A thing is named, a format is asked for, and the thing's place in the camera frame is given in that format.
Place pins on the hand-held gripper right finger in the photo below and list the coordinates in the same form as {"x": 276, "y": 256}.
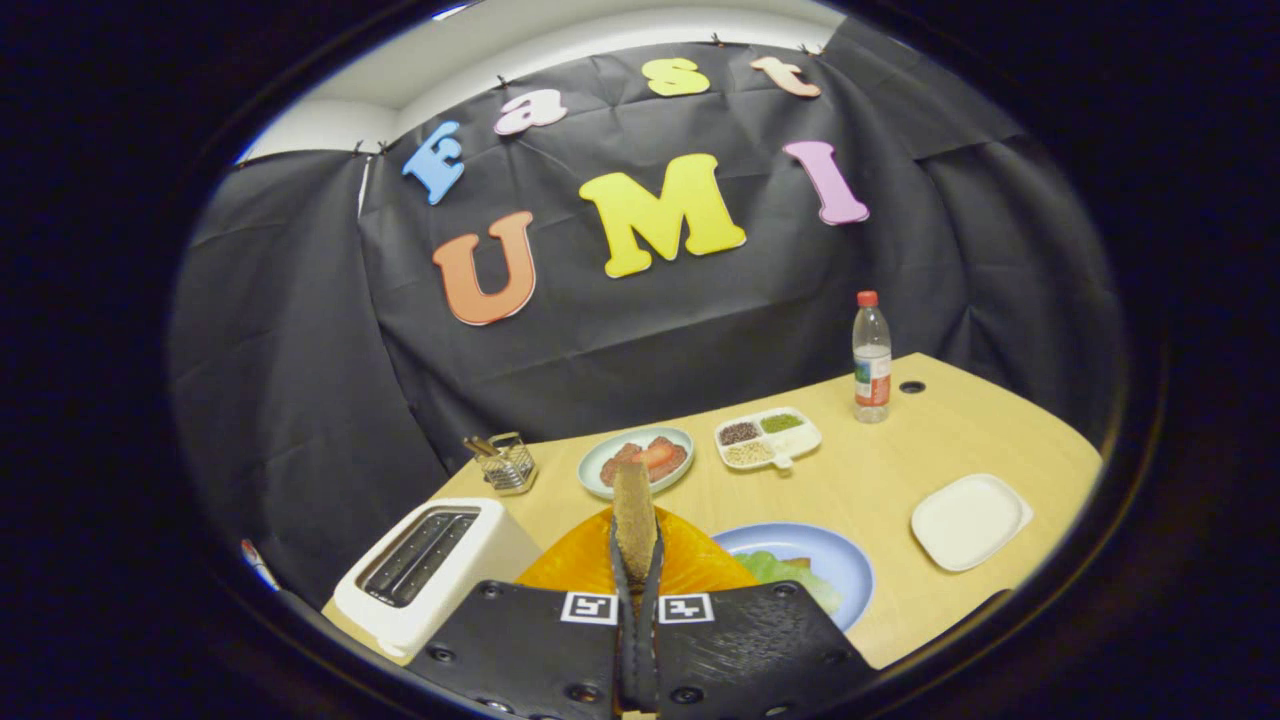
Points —
{"x": 650, "y": 640}

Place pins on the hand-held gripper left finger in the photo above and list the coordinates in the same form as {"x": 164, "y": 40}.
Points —
{"x": 622, "y": 640}

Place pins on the brown bread slice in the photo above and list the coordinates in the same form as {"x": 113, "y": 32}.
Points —
{"x": 634, "y": 520}

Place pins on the green lettuce leaf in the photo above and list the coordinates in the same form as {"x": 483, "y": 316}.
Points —
{"x": 785, "y": 580}

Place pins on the brown toast slice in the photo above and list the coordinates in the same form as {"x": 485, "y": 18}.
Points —
{"x": 795, "y": 563}

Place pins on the brown meat slice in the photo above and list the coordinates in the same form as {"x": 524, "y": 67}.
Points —
{"x": 615, "y": 468}
{"x": 672, "y": 462}

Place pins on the pale green plate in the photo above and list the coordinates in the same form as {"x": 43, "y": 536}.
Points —
{"x": 590, "y": 470}

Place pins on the red tomato slice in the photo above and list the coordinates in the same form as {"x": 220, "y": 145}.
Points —
{"x": 655, "y": 457}

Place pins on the white toaster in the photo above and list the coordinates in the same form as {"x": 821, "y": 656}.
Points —
{"x": 420, "y": 622}

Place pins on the light blue plate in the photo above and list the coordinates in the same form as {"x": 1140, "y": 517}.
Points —
{"x": 840, "y": 560}

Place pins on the white divided condiment tray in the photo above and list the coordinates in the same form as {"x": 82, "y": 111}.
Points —
{"x": 800, "y": 440}

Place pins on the black backdrop cloth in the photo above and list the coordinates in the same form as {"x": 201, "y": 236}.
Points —
{"x": 650, "y": 320}

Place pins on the small white square plate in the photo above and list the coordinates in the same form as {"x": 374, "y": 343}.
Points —
{"x": 970, "y": 522}

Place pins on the clear water bottle red cap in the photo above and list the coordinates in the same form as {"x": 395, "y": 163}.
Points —
{"x": 872, "y": 360}

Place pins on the white red blue object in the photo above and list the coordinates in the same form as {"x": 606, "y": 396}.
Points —
{"x": 260, "y": 567}

